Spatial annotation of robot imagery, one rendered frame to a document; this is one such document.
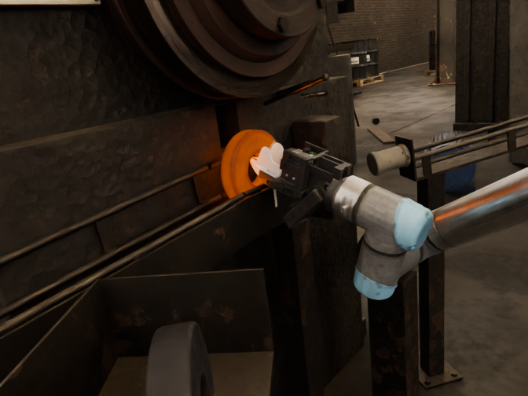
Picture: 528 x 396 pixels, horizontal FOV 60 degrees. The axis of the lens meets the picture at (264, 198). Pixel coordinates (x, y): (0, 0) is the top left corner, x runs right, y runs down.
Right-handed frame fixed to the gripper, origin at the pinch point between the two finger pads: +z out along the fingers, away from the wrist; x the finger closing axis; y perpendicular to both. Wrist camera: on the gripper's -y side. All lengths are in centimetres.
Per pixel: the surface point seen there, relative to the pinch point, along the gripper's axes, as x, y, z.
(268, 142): -3.8, 3.6, 0.4
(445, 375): -46, -64, -43
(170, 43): 19.1, 23.7, 3.9
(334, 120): -23.3, 5.6, -2.6
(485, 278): -111, -67, -36
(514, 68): -277, -13, 14
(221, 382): 38.0, -5.6, -29.0
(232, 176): 7.6, -0.1, -0.9
